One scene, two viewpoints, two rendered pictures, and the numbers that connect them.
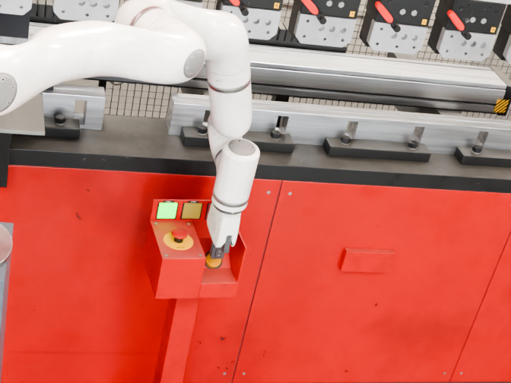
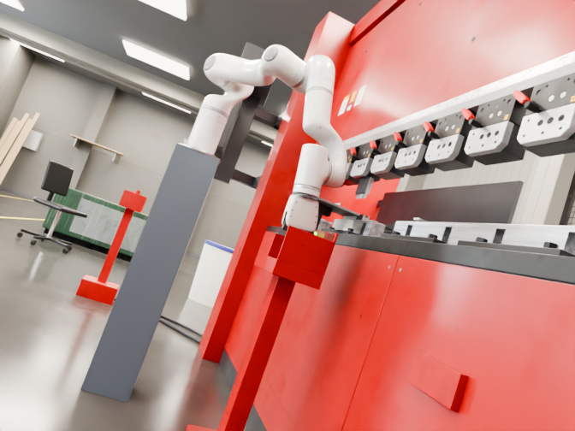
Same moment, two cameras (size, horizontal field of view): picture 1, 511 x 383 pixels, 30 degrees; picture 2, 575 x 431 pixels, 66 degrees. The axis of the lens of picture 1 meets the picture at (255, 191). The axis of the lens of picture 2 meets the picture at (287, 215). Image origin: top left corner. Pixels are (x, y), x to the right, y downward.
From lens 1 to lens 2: 2.70 m
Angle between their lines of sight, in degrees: 96
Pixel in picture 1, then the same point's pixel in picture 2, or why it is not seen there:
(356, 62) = not seen: outside the picture
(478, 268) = not seen: outside the picture
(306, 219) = (404, 304)
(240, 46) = (314, 63)
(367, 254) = (433, 362)
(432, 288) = not seen: outside the picture
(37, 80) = (226, 66)
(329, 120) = (481, 228)
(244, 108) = (309, 103)
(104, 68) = (253, 69)
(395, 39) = (542, 125)
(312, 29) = (475, 139)
